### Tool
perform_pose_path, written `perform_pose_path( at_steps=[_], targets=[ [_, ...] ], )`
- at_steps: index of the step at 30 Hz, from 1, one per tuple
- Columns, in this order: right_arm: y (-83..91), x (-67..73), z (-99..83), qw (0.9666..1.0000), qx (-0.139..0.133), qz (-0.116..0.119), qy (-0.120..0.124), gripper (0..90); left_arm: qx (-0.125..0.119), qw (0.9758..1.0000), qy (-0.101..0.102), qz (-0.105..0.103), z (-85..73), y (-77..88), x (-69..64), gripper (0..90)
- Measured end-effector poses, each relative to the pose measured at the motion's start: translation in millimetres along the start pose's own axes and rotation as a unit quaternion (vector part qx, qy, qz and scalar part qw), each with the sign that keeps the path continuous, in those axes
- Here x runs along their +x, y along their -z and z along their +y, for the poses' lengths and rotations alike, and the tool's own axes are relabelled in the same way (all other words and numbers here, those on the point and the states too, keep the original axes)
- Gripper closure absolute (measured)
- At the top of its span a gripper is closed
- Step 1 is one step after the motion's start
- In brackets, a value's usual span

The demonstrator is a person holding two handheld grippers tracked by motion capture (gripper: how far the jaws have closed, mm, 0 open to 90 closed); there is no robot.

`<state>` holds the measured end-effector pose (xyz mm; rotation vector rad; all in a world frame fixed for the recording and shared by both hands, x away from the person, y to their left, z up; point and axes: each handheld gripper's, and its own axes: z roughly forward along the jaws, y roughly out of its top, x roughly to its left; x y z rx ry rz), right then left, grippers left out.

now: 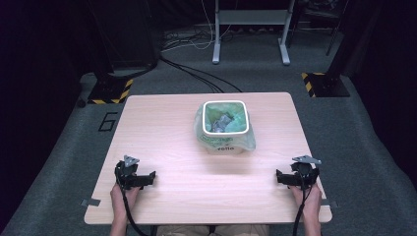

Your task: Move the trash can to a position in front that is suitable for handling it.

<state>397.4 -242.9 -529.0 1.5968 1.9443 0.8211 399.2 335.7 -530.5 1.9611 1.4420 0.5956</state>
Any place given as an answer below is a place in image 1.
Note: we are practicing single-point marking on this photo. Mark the grey tape piece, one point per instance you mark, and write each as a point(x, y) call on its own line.
point(331, 203)
point(90, 202)

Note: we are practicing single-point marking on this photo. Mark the white trash bin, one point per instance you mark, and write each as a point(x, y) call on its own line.
point(224, 149)

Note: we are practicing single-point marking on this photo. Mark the black metal stand leg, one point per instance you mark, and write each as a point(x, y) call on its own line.
point(333, 37)

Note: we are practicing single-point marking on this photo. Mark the black stand base striped edge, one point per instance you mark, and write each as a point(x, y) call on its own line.
point(109, 91)
point(327, 86)

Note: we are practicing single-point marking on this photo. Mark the white metal desk frame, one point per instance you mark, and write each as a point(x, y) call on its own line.
point(251, 17)

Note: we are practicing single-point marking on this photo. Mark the large dark panel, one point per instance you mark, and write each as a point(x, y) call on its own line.
point(128, 36)

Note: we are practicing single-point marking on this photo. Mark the crumpled grey paper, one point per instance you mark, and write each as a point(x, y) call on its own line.
point(222, 124)

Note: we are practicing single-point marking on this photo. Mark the person's right hand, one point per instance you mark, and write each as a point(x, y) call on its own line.
point(309, 201)

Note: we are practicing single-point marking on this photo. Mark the person's left hand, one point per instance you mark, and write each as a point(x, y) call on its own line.
point(123, 200)

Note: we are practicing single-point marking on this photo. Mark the small black round object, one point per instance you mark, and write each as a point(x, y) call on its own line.
point(81, 103)

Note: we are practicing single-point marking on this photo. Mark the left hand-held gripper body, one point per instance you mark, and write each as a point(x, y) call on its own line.
point(126, 173)

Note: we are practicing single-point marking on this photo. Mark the green plastic trash bag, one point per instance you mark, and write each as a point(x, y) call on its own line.
point(209, 139)

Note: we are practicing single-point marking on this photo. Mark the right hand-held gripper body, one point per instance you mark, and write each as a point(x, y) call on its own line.
point(303, 173)

